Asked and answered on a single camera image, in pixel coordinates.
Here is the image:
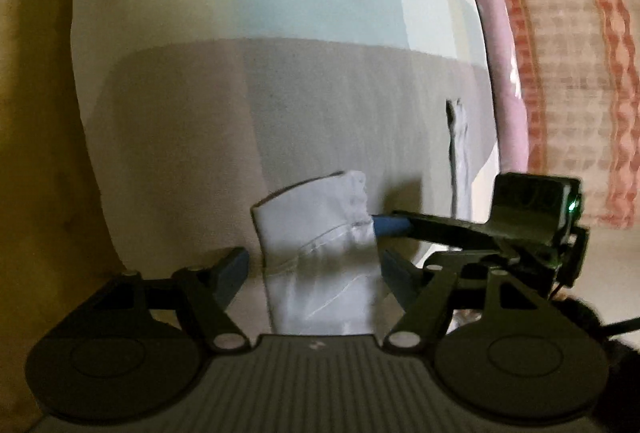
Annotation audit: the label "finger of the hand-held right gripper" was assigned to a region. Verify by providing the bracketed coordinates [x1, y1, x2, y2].
[370, 210, 498, 245]

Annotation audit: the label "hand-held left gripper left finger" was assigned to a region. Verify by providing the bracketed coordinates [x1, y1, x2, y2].
[92, 247, 251, 354]

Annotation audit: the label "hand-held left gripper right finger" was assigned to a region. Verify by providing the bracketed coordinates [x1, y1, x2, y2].
[381, 249, 546, 354]

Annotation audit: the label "grey printed pants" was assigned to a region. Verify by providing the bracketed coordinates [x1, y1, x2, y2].
[250, 170, 381, 336]

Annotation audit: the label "person's right forearm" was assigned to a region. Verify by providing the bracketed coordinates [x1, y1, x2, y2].
[550, 293, 640, 433]

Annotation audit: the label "pink floral quilt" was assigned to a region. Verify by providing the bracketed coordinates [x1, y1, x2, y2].
[445, 0, 531, 194]

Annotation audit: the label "orange patterned curtain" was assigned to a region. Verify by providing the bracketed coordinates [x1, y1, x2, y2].
[490, 0, 640, 229]

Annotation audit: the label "black cable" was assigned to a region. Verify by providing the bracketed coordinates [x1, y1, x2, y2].
[600, 317, 640, 339]

